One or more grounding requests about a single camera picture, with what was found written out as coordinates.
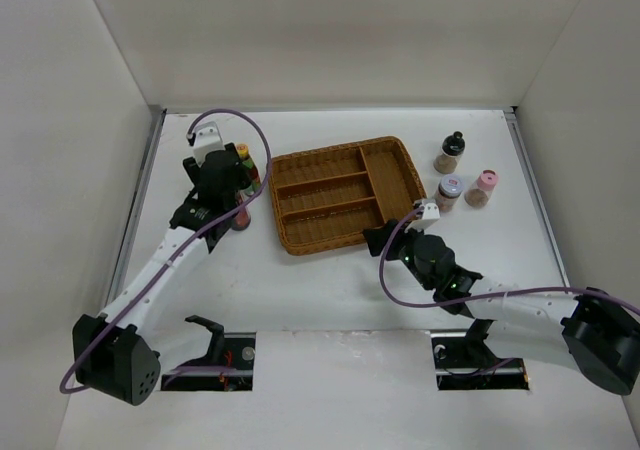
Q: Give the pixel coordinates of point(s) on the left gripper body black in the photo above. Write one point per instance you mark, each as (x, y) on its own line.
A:
(242, 182)

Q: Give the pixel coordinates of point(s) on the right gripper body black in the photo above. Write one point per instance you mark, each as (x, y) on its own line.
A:
(403, 247)

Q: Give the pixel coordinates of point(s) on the red chili sauce bottle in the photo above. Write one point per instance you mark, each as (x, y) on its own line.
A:
(246, 159)

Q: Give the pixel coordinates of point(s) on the dark soy sauce bottle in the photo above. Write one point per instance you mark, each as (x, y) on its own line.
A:
(242, 218)

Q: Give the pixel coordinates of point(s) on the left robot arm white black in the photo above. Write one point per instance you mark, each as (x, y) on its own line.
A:
(119, 351)

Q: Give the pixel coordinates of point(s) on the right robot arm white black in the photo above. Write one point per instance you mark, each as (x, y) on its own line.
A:
(586, 330)

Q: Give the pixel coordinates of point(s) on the brown wicker divided tray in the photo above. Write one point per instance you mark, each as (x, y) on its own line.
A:
(324, 198)

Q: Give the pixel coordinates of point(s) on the red label spice jar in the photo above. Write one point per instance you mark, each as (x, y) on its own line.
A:
(450, 188)

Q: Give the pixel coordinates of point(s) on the pink cap spice shaker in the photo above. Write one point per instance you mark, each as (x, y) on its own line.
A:
(479, 194)

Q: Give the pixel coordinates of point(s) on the black cap pepper shaker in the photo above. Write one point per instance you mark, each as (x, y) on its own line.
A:
(451, 151)

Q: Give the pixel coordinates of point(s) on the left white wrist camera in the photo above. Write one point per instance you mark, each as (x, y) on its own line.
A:
(204, 139)

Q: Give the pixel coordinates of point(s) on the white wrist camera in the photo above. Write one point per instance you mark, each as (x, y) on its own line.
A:
(427, 214)
(204, 139)

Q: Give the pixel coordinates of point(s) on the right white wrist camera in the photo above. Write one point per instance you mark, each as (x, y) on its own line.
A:
(427, 214)

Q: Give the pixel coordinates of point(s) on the aluminium table edge rail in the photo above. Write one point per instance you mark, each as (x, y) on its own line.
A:
(158, 115)

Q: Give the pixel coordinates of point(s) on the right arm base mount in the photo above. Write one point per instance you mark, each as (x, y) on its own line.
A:
(463, 362)

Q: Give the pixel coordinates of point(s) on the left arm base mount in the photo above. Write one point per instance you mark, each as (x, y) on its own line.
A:
(210, 359)

